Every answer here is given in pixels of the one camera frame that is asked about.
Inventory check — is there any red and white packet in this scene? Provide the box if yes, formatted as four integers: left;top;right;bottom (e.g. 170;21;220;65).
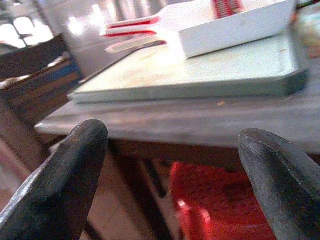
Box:
212;0;245;20

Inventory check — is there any dark wooden chair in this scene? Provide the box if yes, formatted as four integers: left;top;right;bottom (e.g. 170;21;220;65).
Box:
0;33;85;171

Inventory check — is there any white and red utensil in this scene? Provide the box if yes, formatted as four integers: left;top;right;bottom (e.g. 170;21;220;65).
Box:
99;12;171;55

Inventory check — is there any pale green rectangular tray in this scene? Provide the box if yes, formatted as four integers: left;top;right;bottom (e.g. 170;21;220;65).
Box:
67;31;311;105

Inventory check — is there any red plastic stool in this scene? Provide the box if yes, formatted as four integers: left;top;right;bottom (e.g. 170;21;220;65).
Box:
169;161;277;240

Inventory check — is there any grey wooden table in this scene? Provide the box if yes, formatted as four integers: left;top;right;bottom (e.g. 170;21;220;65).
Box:
34;67;320;240

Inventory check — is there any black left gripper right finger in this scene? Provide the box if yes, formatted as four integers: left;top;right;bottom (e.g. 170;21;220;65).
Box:
237;127;320;240

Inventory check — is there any white rectangular box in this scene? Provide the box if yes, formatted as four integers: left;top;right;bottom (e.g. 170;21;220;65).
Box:
159;0;298;60

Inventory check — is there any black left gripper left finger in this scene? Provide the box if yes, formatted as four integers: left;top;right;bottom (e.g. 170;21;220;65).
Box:
0;119;109;240

